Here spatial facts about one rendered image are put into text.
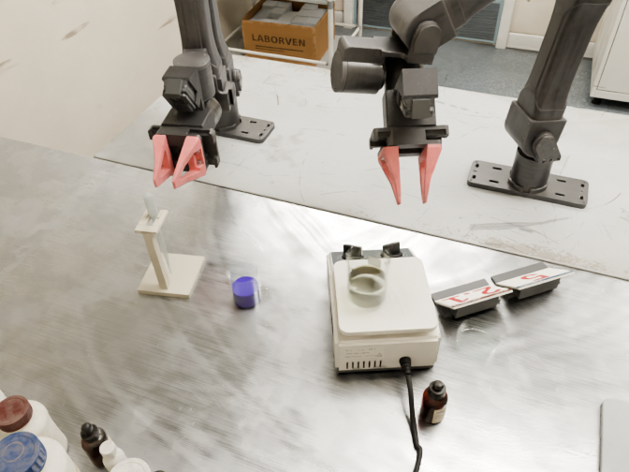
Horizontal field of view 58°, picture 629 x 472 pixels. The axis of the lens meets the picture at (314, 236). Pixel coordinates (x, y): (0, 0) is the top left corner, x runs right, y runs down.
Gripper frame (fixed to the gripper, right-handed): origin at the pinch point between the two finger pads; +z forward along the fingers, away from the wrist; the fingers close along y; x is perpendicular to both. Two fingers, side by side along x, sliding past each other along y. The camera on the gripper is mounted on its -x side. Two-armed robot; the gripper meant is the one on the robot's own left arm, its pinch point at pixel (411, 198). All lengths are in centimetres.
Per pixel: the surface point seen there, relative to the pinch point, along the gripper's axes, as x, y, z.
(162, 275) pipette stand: 5.2, -35.7, 8.9
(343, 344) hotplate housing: -7.0, -10.7, 18.7
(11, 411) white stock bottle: -15, -46, 23
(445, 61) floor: 237, 69, -118
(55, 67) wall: 116, -101, -71
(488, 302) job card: 2.2, 10.1, 14.7
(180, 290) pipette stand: 7.2, -33.7, 11.1
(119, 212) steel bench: 21, -47, -3
